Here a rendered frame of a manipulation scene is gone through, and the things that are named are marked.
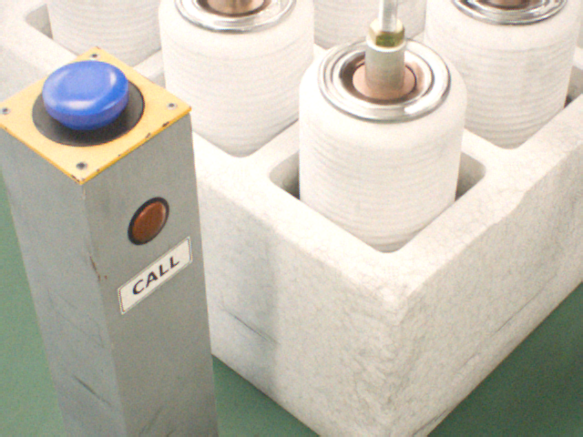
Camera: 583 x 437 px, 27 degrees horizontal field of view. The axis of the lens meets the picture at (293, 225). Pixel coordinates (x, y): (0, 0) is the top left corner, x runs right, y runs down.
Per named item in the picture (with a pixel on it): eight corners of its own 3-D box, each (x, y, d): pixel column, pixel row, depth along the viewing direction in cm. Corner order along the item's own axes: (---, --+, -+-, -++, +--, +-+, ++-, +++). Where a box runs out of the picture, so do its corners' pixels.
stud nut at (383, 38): (385, 23, 68) (385, 11, 68) (409, 35, 68) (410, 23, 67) (363, 39, 67) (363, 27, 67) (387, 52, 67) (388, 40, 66)
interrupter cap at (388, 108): (373, 26, 73) (373, 17, 73) (476, 80, 70) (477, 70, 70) (290, 88, 70) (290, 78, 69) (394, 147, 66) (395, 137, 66)
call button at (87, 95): (148, 114, 59) (145, 81, 57) (85, 157, 57) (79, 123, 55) (94, 78, 61) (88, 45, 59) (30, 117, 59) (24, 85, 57)
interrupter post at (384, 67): (380, 65, 71) (383, 19, 69) (413, 83, 70) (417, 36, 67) (353, 86, 70) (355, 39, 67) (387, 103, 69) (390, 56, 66)
